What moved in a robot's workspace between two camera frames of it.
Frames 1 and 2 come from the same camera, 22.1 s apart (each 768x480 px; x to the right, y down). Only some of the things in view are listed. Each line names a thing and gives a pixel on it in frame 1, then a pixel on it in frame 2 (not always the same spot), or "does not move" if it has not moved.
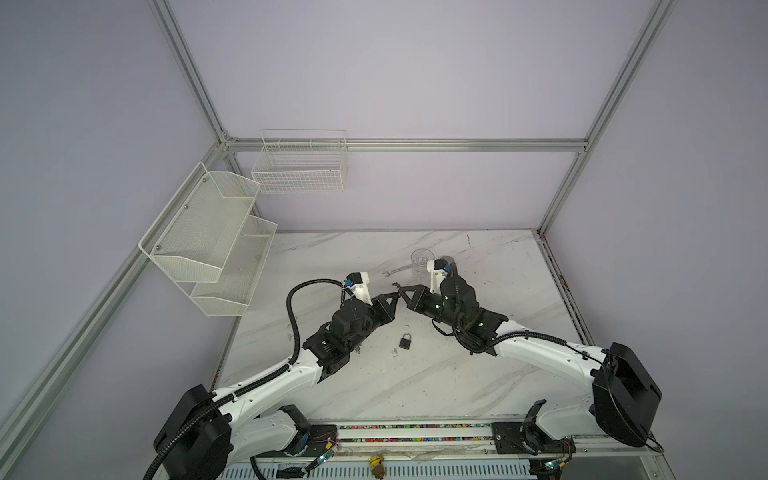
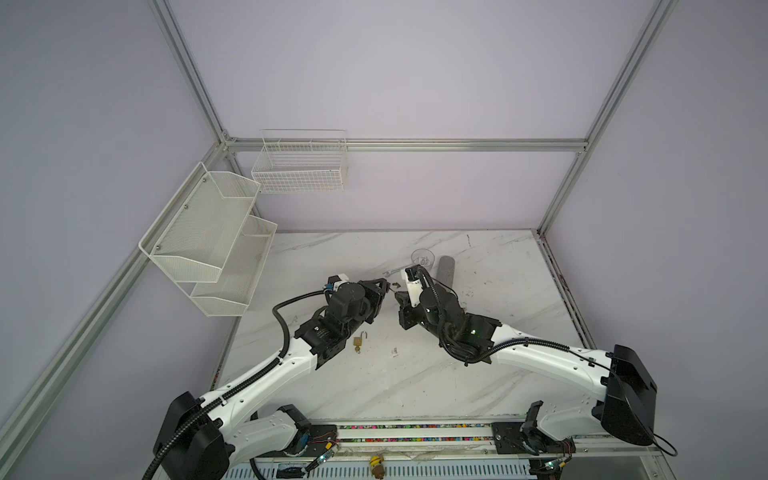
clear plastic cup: [419, 259] does not move
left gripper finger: [382, 298] -> [377, 284]
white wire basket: [302, 161] does not move
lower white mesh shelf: [230, 296] does not move
